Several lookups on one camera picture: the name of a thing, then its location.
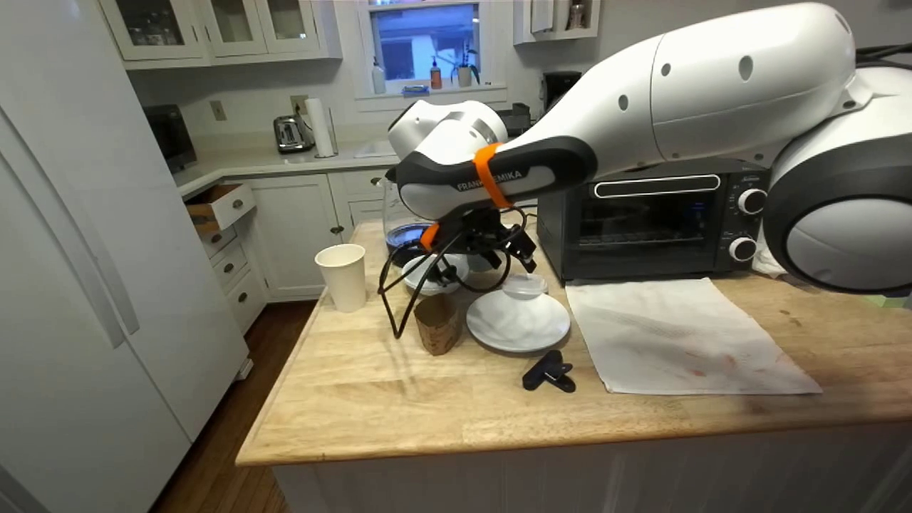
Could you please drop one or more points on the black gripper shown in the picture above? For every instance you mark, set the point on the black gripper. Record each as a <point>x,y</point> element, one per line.
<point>485,237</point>

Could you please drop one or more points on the white paper cup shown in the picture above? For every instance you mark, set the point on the white paper cup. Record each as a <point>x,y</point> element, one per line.
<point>343,274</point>

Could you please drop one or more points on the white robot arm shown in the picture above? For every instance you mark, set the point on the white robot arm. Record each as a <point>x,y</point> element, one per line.
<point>770,86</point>

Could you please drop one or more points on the white ceramic plate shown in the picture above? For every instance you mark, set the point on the white ceramic plate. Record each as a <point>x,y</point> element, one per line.
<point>517,327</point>

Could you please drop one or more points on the black measuring spoon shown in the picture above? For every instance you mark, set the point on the black measuring spoon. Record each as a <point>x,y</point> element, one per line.
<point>558,378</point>
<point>550,361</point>

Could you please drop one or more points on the black toaster oven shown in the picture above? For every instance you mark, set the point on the black toaster oven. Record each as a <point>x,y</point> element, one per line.
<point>658,224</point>

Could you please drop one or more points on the paper towel roll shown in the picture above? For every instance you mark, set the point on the paper towel roll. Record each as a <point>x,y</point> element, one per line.
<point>322,127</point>

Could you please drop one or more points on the flat stained white paper towel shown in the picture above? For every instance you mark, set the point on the flat stained white paper towel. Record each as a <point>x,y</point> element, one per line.
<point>679,338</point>

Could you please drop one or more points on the silver toaster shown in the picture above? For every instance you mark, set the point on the silver toaster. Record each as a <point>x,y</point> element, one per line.
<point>292,134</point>

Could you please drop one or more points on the open wooden drawer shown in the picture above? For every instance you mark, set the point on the open wooden drawer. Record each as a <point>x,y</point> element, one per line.
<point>219,208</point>

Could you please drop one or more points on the white refrigerator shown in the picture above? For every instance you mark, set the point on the white refrigerator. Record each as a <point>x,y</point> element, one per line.
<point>116,334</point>

